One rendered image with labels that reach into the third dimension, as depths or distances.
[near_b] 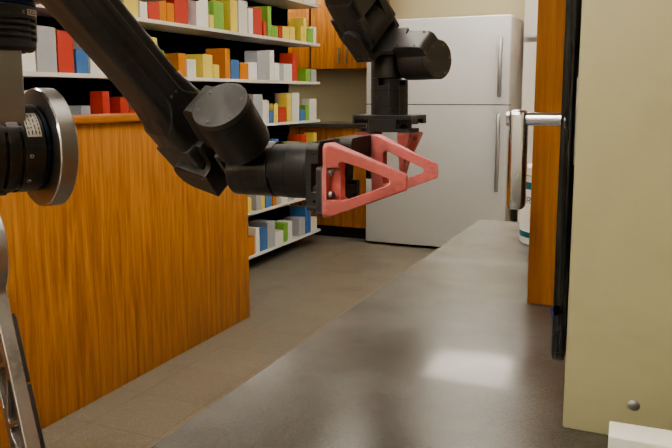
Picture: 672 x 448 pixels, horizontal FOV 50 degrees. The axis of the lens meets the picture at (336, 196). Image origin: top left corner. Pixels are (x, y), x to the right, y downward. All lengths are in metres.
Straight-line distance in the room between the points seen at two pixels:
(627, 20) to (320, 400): 0.42
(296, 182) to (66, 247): 2.25
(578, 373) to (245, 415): 0.29
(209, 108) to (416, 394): 0.33
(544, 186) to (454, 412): 0.41
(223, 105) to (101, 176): 2.35
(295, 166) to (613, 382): 0.34
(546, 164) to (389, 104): 0.26
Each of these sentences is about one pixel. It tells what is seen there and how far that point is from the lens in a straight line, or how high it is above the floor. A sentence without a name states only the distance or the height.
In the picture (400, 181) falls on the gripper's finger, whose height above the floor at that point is 1.15.
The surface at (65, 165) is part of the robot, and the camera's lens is 1.24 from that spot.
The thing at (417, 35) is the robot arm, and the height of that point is 1.31.
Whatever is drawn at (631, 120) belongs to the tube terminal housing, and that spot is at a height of 1.20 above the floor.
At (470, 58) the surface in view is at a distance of 5.66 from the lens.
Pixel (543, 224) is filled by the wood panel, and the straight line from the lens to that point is 1.01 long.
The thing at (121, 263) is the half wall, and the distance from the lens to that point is 3.17.
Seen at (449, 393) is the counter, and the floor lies 0.94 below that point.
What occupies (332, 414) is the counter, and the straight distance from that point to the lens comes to 0.68.
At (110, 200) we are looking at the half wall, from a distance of 3.08.
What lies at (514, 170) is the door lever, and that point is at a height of 1.15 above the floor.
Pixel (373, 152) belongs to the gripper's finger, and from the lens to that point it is 0.76.
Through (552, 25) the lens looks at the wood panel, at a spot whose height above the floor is 1.31.
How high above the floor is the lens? 1.22
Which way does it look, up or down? 8 degrees down
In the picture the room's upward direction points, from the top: straight up
